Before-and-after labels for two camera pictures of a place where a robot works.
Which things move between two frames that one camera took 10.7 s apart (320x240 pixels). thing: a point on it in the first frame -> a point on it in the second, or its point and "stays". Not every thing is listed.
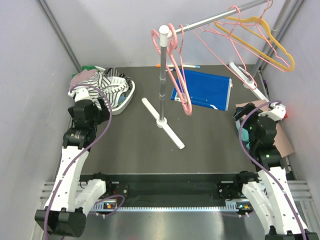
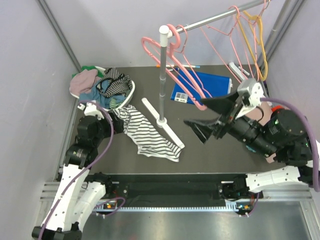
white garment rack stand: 164,34 stays
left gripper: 103,115 -> 117,124
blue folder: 208,90 stays
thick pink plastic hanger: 156,38 -> 170,50
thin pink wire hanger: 183,64 -> 183,53
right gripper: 240,111 -> 204,129
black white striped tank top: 104,88 -> 150,141
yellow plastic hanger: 261,24 -> 256,64
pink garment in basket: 84,75 stays
